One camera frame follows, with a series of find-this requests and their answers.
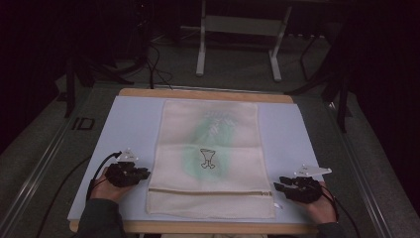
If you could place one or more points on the black stand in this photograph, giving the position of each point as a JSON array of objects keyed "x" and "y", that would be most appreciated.
[
  {"x": 341, "y": 99},
  {"x": 71, "y": 86}
]

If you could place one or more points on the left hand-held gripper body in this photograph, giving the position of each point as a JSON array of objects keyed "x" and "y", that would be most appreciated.
[{"x": 124, "y": 175}]

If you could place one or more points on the white mesh laundry bag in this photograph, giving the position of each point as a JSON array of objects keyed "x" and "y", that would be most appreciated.
[{"x": 211, "y": 132}]

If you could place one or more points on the person's left hand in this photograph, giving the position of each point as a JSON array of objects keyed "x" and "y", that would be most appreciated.
[{"x": 107, "y": 191}]

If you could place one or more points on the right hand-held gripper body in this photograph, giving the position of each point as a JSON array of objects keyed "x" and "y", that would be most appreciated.
[{"x": 307, "y": 190}]

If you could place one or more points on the green garment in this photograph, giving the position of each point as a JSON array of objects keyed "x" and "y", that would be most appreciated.
[{"x": 194, "y": 165}]

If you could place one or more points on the white metal stand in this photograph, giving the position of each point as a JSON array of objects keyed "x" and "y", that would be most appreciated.
[{"x": 242, "y": 25}]

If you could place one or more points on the metal floor rail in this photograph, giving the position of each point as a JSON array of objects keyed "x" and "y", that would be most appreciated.
[
  {"x": 36, "y": 168},
  {"x": 361, "y": 178}
]

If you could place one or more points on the person's right hand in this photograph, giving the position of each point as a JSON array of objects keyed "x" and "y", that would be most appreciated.
[{"x": 323, "y": 208}]

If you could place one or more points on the light blue mat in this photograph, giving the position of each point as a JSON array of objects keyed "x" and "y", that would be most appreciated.
[{"x": 132, "y": 122}]

